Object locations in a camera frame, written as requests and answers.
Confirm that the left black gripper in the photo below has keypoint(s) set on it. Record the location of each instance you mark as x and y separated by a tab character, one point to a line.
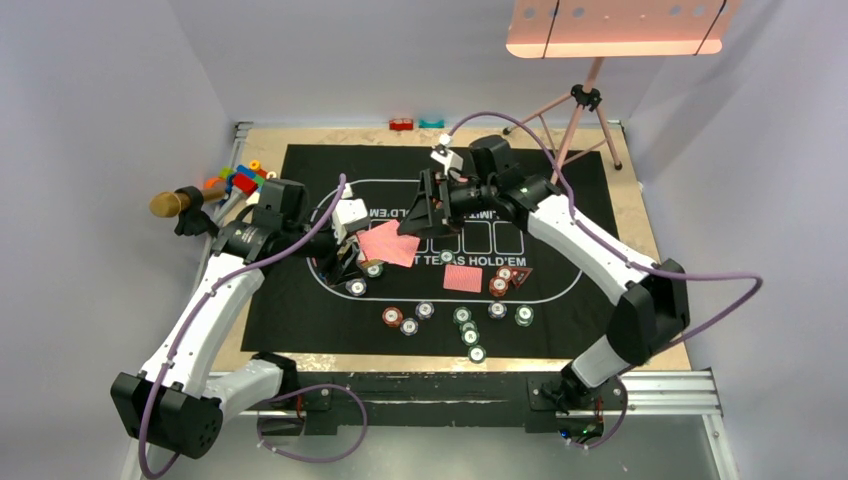
322	264

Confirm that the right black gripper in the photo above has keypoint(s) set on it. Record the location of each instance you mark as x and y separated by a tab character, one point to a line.
423	216

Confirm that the red playing card box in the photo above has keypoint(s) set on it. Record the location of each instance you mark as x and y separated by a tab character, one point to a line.
351	257

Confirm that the single blue poker chip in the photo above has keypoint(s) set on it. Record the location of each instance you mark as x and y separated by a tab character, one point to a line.
356	287

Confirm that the single green poker chip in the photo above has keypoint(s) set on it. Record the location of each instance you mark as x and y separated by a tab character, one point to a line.
374	271

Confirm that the red backed card deck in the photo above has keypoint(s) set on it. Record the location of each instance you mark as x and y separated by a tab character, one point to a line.
384	243

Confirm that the red poker chip stack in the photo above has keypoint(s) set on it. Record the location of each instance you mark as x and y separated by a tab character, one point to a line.
392	317

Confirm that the blue poker chip stack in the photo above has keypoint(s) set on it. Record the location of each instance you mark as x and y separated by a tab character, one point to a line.
424	310

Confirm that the small red chip stack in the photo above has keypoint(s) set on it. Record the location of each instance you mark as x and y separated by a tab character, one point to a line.
498	287

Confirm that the triangular all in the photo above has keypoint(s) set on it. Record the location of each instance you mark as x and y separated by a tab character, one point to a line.
520	275

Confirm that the small green chip stack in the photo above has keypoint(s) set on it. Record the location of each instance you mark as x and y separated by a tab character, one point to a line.
524	315

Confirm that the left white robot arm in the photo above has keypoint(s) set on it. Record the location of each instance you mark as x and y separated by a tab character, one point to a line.
172	404

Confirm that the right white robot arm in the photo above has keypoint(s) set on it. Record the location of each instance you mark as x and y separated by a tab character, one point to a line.
650	300

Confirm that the black poker table mat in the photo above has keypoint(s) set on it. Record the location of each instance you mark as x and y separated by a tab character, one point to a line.
295	311

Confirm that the teal toy block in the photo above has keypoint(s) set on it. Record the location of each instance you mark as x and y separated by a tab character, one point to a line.
431	123

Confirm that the red toy block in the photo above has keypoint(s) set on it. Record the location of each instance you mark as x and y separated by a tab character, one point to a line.
401	124

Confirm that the green poker chip stack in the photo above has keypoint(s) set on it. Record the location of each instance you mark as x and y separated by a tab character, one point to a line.
461	315

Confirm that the colourful toy block vehicle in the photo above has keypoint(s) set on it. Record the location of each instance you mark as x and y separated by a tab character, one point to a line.
247	178

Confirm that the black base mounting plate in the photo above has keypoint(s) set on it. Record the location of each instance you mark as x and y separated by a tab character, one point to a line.
437	399

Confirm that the pink tripod stand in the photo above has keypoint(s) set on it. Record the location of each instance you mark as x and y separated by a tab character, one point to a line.
587	98

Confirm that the gold microphone head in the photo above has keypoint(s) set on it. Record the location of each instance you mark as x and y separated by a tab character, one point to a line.
173	203

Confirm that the pink perforated panel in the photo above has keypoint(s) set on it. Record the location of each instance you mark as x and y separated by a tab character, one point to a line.
618	28

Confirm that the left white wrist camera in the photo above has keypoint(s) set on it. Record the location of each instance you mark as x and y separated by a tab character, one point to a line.
348	217

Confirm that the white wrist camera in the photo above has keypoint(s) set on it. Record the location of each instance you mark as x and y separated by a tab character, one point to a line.
445	156
348	217

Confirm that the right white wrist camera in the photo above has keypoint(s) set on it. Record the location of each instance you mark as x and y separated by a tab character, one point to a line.
445	156

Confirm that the grey toy block post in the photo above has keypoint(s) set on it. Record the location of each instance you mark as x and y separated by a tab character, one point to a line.
234	198

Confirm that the aluminium rail frame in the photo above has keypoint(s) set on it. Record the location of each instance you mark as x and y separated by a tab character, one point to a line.
677	393

